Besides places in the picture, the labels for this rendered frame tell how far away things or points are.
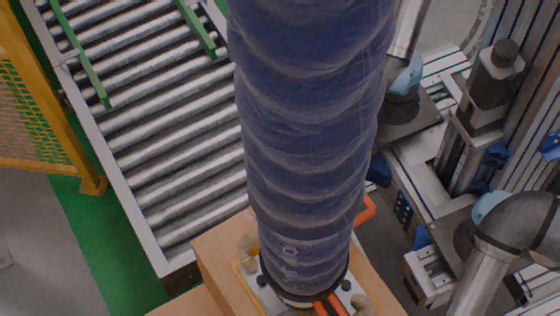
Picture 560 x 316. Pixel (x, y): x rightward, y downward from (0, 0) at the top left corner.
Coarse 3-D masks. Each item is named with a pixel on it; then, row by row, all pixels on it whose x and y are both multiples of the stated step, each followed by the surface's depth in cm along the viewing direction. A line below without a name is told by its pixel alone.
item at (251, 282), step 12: (252, 252) 206; (240, 264) 204; (240, 276) 202; (252, 276) 202; (252, 288) 200; (264, 288) 200; (252, 300) 199; (264, 312) 197; (288, 312) 197; (300, 312) 197
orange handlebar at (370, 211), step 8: (368, 200) 199; (368, 208) 199; (360, 216) 197; (368, 216) 197; (328, 296) 187; (312, 304) 187; (320, 304) 186; (336, 304) 186; (320, 312) 185; (344, 312) 185
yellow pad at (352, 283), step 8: (352, 272) 202; (344, 280) 198; (352, 280) 201; (360, 280) 201; (344, 288) 197; (352, 288) 200; (360, 288) 200; (336, 296) 199; (344, 296) 199; (368, 296) 199; (344, 304) 198; (376, 304) 198; (352, 312) 196
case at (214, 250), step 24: (240, 216) 213; (192, 240) 210; (216, 240) 210; (216, 264) 206; (360, 264) 205; (216, 288) 210; (240, 288) 203; (384, 288) 202; (240, 312) 199; (312, 312) 199; (336, 312) 199; (384, 312) 199
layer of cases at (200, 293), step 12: (204, 288) 245; (180, 300) 243; (192, 300) 243; (204, 300) 243; (156, 312) 241; (168, 312) 241; (180, 312) 241; (192, 312) 241; (204, 312) 241; (216, 312) 241
